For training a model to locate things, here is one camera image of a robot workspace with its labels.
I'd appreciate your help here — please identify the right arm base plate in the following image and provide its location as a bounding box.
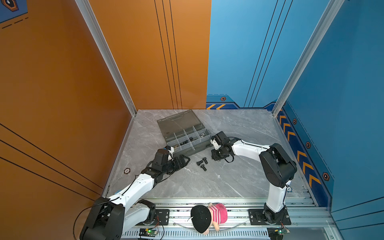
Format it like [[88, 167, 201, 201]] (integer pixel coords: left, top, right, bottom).
[[248, 208, 292, 226]]

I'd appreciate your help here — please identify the aluminium corner post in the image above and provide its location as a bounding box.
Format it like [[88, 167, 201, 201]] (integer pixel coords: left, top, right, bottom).
[[74, 0, 138, 117], [272, 0, 345, 118]]

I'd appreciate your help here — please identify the aluminium rail frame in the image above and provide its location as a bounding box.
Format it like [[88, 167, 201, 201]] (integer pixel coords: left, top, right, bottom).
[[79, 196, 343, 240]]

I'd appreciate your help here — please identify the grey plastic organizer box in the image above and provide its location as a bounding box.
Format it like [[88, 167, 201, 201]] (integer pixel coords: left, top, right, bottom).
[[157, 110, 213, 157]]

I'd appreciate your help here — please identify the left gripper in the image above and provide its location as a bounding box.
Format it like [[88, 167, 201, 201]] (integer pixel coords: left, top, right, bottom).
[[161, 154, 190, 176]]

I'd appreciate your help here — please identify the circuit board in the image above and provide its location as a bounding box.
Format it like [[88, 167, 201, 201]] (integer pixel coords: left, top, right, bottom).
[[267, 228, 291, 240], [139, 228, 159, 239]]

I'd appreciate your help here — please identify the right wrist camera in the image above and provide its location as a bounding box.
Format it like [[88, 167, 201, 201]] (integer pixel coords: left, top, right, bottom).
[[211, 136, 221, 150]]

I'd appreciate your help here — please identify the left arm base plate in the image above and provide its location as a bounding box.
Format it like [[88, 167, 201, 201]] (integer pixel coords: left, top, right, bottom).
[[146, 209, 170, 226]]

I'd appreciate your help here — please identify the right circuit board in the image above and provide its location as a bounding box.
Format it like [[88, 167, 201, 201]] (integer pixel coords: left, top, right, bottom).
[[267, 228, 291, 240]]

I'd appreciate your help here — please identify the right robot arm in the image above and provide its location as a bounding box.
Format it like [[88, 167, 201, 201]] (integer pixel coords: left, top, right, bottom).
[[211, 132, 298, 225]]

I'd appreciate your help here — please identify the left circuit board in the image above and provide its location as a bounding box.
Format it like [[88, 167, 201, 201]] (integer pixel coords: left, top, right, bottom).
[[139, 228, 159, 239]]

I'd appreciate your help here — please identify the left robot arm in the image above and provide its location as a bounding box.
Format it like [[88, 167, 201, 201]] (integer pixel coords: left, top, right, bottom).
[[78, 146, 191, 240]]

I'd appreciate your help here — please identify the right aluminium corner post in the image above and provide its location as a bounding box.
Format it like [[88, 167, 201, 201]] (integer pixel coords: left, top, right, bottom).
[[272, 0, 345, 118]]

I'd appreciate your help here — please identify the left aluminium corner post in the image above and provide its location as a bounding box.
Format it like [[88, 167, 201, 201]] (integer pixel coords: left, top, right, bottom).
[[74, 0, 138, 117]]

